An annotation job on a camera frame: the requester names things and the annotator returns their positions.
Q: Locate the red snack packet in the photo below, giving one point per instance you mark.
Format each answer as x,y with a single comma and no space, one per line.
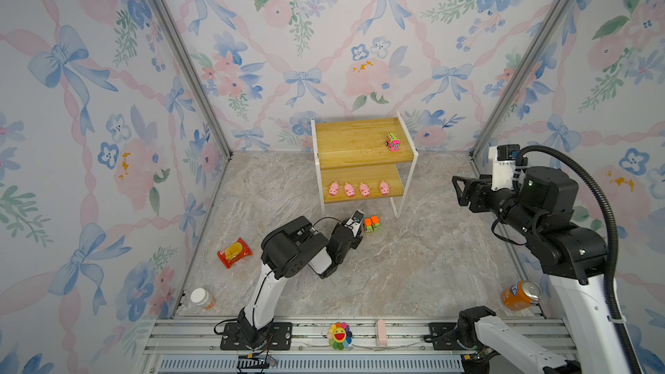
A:
234,253

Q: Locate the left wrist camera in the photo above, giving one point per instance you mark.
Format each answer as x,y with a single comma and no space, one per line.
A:
355,223

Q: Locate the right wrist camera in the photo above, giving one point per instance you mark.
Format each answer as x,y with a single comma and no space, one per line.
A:
502,158

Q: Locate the orange drink can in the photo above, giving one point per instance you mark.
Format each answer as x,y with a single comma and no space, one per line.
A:
521,295

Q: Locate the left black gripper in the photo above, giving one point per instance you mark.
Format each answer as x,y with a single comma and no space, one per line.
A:
356,242

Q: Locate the white cap pill bottle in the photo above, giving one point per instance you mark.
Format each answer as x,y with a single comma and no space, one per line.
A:
202,297

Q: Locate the colourful smiling flower plush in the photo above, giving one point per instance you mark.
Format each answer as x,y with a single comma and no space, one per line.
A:
340,336

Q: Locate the wooden two-tier shelf white frame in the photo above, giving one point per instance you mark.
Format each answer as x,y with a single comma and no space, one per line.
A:
355,152

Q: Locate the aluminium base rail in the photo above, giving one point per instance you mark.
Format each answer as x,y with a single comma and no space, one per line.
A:
414,345

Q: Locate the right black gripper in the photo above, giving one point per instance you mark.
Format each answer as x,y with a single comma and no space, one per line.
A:
481,188

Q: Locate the pink eraser block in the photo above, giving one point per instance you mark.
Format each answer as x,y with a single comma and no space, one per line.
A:
381,333

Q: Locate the pink truck green top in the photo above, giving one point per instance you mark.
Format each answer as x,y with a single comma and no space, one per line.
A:
392,142

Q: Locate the green truck orange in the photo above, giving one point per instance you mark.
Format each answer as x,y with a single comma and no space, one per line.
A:
376,226
368,225

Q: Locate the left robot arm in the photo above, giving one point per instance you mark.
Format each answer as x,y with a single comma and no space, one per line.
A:
286,251

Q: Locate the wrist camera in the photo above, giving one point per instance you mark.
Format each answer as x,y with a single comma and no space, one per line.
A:
355,223
502,158

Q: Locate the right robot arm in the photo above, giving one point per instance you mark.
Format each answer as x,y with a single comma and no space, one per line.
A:
581,266

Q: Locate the pink pig toy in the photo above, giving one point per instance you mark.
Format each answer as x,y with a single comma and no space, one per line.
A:
384,188
349,190
333,189
364,190

